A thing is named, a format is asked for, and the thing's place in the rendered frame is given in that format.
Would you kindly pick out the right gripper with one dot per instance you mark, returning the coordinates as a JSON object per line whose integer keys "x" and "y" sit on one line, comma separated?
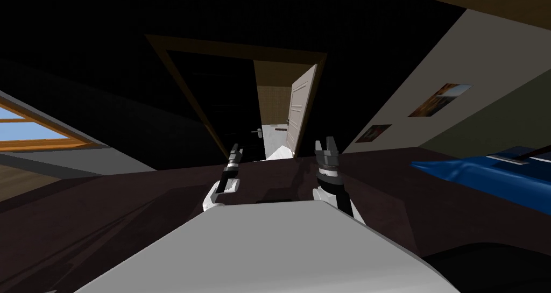
{"x": 327, "y": 159}

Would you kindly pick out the dark door leaf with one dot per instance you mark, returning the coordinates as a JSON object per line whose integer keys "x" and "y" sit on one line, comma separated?
{"x": 219, "y": 103}

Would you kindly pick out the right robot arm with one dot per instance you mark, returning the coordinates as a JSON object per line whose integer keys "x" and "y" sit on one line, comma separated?
{"x": 333, "y": 189}

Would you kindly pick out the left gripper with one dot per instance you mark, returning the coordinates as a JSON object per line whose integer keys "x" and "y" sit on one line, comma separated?
{"x": 234, "y": 156}

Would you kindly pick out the white panelled door leaf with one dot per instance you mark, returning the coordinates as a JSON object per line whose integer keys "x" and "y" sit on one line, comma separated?
{"x": 300, "y": 108}

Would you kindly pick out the blue bed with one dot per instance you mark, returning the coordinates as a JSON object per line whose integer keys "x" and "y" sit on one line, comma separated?
{"x": 486, "y": 177}

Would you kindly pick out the small red wall picture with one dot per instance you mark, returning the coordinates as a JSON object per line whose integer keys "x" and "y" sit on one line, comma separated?
{"x": 373, "y": 133}

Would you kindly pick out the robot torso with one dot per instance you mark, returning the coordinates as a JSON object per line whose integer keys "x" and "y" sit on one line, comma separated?
{"x": 275, "y": 250}

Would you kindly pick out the large orange wall picture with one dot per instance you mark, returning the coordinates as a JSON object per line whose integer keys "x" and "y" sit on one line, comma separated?
{"x": 439, "y": 99}

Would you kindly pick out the wooden framed window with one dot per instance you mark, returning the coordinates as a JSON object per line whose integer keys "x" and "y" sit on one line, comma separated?
{"x": 30, "y": 131}

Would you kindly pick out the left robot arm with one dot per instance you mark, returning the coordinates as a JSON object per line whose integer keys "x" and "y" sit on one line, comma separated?
{"x": 220, "y": 191}

